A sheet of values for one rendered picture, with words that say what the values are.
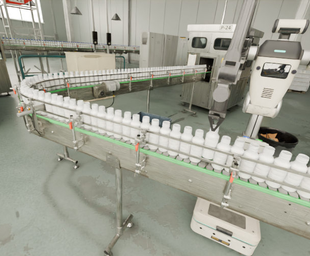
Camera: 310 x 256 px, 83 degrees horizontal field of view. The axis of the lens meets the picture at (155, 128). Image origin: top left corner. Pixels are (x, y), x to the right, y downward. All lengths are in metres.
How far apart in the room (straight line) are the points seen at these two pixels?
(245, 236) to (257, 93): 1.08
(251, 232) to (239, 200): 0.81
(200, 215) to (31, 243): 1.39
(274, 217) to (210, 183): 0.30
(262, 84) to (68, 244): 1.88
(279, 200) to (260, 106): 0.67
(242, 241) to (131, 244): 0.90
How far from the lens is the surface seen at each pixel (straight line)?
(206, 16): 13.15
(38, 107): 1.43
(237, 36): 0.83
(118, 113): 1.00
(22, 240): 2.02
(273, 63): 1.35
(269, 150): 0.86
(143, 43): 6.96
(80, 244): 1.82
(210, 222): 1.69
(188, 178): 0.94
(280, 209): 0.98
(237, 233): 1.72
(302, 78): 10.27
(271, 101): 1.39
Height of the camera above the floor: 1.52
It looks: 26 degrees down
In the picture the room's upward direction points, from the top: 5 degrees clockwise
